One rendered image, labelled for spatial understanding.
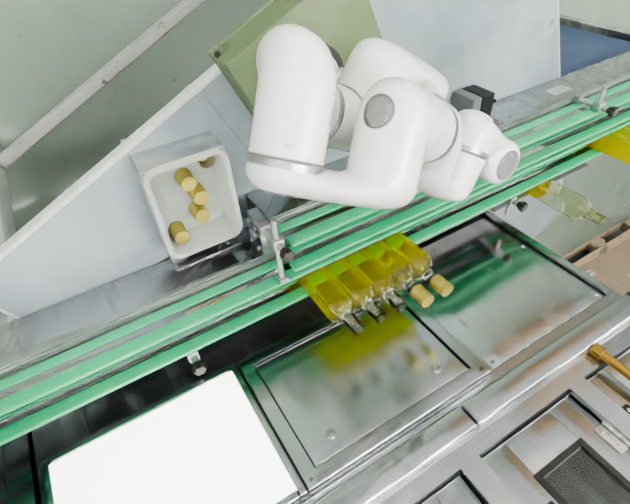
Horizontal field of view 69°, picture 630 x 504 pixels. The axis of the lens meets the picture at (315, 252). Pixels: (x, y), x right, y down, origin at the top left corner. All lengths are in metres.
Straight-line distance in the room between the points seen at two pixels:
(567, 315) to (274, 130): 1.02
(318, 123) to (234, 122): 0.57
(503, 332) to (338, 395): 0.45
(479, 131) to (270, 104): 0.37
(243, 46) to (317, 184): 0.48
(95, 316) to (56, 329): 0.08
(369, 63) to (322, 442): 0.71
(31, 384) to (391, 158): 0.81
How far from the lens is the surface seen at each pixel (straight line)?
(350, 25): 1.00
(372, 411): 1.03
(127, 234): 1.08
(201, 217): 1.03
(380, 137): 0.51
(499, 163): 0.81
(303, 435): 1.01
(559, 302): 1.36
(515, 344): 1.23
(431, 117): 0.54
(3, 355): 1.11
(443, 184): 0.68
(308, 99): 0.48
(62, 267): 1.10
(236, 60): 0.90
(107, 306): 1.08
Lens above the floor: 1.64
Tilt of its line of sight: 41 degrees down
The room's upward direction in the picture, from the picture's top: 137 degrees clockwise
